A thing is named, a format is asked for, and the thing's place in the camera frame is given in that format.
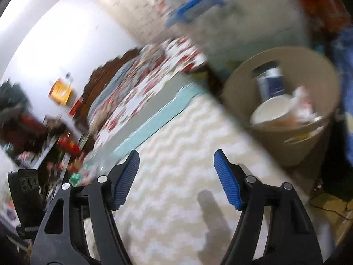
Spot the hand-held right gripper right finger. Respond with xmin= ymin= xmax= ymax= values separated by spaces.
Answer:
xmin=214 ymin=149 xmax=323 ymax=265

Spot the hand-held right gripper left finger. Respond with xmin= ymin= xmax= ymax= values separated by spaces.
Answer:
xmin=30 ymin=150 xmax=140 ymax=265

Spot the beige round waste bin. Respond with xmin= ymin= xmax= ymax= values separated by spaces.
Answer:
xmin=221 ymin=46 xmax=340 ymax=167

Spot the zigzag patterned table cloth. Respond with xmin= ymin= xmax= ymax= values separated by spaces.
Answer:
xmin=83 ymin=72 xmax=312 ymax=265

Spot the red box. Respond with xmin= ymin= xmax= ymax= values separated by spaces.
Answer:
xmin=56 ymin=135 xmax=82 ymax=155

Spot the white paper cup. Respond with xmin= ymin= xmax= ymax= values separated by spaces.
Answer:
xmin=250 ymin=94 xmax=297 ymax=129

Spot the patterned folded quilt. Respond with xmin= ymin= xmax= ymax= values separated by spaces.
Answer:
xmin=88 ymin=58 xmax=144 ymax=119

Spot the dark cloth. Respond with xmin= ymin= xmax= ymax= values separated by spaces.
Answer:
xmin=0 ymin=83 xmax=31 ymax=122

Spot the dark blue jar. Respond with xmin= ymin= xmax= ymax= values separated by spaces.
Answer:
xmin=253 ymin=62 xmax=286 ymax=101

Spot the crumpled white paper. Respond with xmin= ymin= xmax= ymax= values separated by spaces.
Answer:
xmin=289 ymin=85 xmax=322 ymax=125

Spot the carved wooden headboard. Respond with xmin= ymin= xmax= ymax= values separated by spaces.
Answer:
xmin=80 ymin=48 xmax=144 ymax=116

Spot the floral bed sheet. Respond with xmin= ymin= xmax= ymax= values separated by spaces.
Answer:
xmin=91 ymin=37 xmax=207 ymax=155

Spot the blue clothing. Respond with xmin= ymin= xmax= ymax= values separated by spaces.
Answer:
xmin=329 ymin=30 xmax=353 ymax=111

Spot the leaf patterned curtain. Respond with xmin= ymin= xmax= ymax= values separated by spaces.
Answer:
xmin=80 ymin=0 xmax=180 ymax=45

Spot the orange bag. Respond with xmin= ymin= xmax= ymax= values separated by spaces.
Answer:
xmin=300 ymin=0 xmax=348 ymax=34

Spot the dark cable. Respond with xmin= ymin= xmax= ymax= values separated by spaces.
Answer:
xmin=309 ymin=193 xmax=348 ymax=218

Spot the yellow and red wall calendar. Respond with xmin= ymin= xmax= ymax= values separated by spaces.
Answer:
xmin=48 ymin=77 xmax=83 ymax=116

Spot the clear storage box blue handle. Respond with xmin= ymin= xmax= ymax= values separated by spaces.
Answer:
xmin=165 ymin=0 xmax=313 ymax=74

